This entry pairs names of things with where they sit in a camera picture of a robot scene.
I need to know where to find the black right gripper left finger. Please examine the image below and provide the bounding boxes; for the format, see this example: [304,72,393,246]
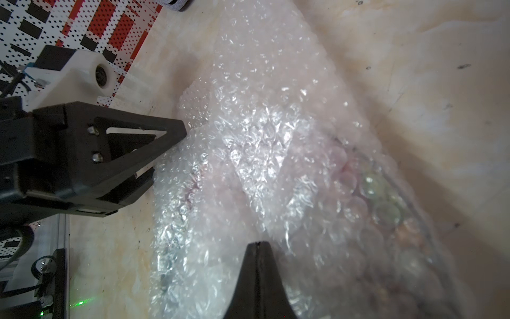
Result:
[224,243,258,318]

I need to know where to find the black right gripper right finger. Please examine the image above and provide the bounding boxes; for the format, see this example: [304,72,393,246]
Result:
[258,242,297,318]

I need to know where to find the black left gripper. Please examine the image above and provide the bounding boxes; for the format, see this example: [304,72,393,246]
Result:
[1,96,187,227]

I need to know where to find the clear bubble wrap sheet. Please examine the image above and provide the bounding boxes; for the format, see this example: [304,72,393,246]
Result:
[150,1,470,318]

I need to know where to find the grey striped sock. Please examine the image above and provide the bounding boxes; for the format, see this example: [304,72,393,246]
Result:
[156,0,192,11]

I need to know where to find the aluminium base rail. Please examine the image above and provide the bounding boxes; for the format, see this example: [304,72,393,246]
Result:
[1,214,69,318]

